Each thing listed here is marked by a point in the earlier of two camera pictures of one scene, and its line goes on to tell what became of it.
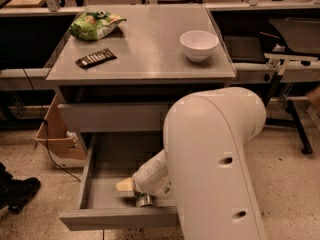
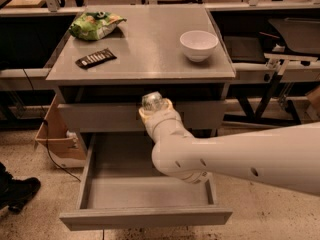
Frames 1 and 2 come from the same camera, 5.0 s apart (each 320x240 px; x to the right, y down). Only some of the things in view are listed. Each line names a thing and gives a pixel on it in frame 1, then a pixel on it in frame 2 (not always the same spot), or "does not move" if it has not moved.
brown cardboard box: x=66 y=148 does not move
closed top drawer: x=114 y=117 does not move
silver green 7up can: x=144 y=199 to x=152 y=101
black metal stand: x=294 y=121 does not move
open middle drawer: x=107 y=158 does not move
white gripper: x=144 y=181 to x=159 y=119
